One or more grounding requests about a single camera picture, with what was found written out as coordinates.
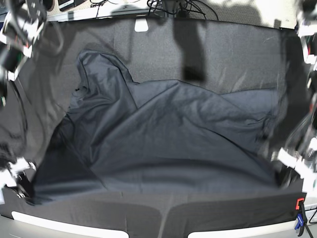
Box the black table cloth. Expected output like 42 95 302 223
0 18 304 238

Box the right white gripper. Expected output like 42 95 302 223
0 157 36 198

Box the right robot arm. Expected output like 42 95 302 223
0 0 47 200

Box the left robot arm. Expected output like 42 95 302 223
269 0 317 187

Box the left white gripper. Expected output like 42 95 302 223
271 148 317 181

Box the red blue clamp bottom right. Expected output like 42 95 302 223
294 198 314 238

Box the white tab on cloth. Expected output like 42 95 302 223
134 18 149 32

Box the black cable bundle top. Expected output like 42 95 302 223
147 0 219 20

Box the dark navy t-shirt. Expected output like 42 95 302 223
32 50 278 204

